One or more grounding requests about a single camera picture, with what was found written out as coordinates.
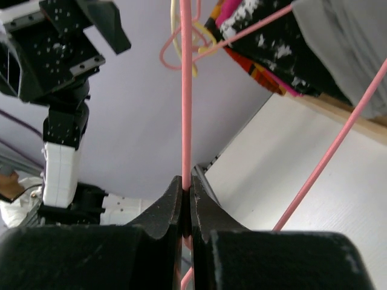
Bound black white patterned trousers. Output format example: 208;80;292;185
220;0;350;105

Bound magenta trousers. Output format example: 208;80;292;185
215;0;302;97

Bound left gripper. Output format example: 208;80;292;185
1;0;131;103

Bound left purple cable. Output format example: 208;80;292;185
0;108;46;170

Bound pink plastic hanger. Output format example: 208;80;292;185
159;1;201;71

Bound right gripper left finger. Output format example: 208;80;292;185
1;176;182;289

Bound cream plastic hanger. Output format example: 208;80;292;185
170;0;198;77

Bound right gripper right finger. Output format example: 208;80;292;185
190;177;374;289

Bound person in white clothes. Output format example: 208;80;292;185
0;164;43;229

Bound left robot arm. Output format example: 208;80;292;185
1;1;131;228

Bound yellow plastic hanger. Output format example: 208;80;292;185
192;22;217;54

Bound grey trousers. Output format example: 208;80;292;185
291;0;386;106

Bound wooden clothes rack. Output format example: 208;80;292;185
285;92;386;145

